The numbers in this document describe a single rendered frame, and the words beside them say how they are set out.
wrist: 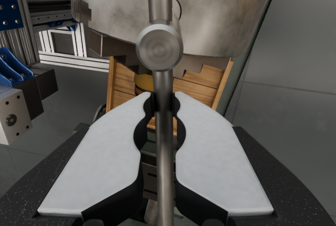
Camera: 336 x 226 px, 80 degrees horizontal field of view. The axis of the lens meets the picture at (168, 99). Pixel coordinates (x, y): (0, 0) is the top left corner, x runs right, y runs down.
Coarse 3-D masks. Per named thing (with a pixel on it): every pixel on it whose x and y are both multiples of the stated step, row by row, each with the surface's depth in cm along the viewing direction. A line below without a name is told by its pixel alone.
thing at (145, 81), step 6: (150, 72) 39; (138, 78) 40; (144, 78) 39; (150, 78) 39; (138, 84) 41; (144, 84) 40; (150, 84) 40; (138, 90) 42; (144, 90) 41; (150, 90) 40
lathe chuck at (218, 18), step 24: (72, 0) 29; (96, 0) 24; (120, 0) 23; (144, 0) 22; (192, 0) 22; (216, 0) 23; (240, 0) 24; (264, 0) 28; (96, 24) 25; (120, 24) 24; (144, 24) 23; (192, 24) 23; (216, 24) 24; (240, 24) 26; (192, 48) 25; (216, 48) 26; (240, 48) 29
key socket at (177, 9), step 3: (174, 0) 22; (174, 3) 22; (177, 3) 22; (174, 6) 22; (177, 6) 22; (174, 9) 22; (177, 9) 22; (180, 9) 23; (174, 12) 23; (177, 12) 23; (180, 12) 23; (177, 15) 23
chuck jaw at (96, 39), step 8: (80, 0) 28; (80, 8) 28; (80, 16) 29; (88, 16) 27; (96, 32) 29; (96, 40) 30; (104, 40) 29; (112, 40) 30; (96, 48) 30; (104, 48) 30; (112, 48) 31; (120, 48) 32; (128, 48) 33; (104, 56) 30; (120, 56) 34; (128, 56) 34; (136, 56) 35; (128, 64) 34; (136, 64) 36; (136, 72) 37; (144, 72) 38
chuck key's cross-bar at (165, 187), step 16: (160, 0) 9; (160, 16) 10; (160, 80) 11; (160, 96) 12; (160, 112) 13; (160, 128) 13; (160, 144) 13; (160, 160) 14; (160, 176) 14; (160, 192) 14; (160, 208) 15; (160, 224) 15
